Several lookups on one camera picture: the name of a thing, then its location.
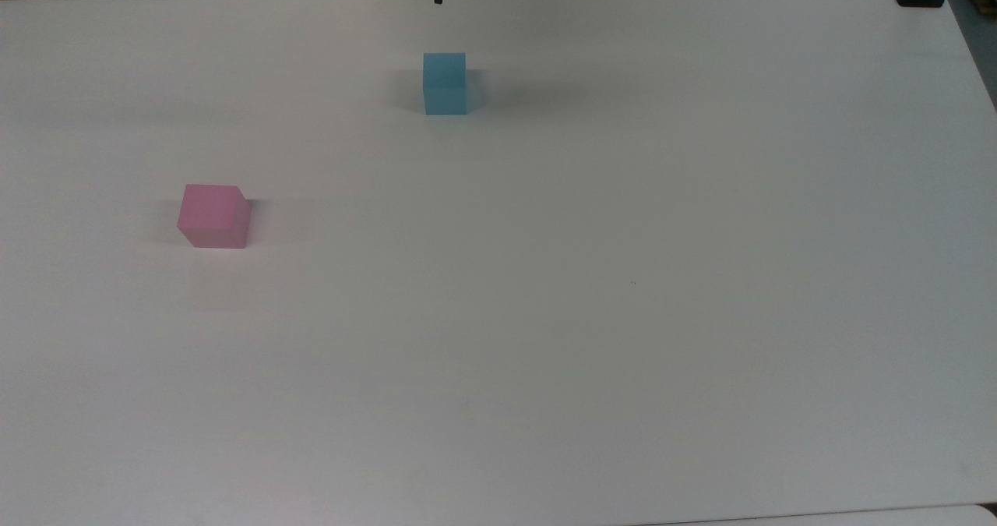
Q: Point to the blue cube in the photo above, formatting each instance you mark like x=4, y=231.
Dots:
x=445, y=83

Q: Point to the pink cube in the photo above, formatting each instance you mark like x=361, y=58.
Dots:
x=211, y=216

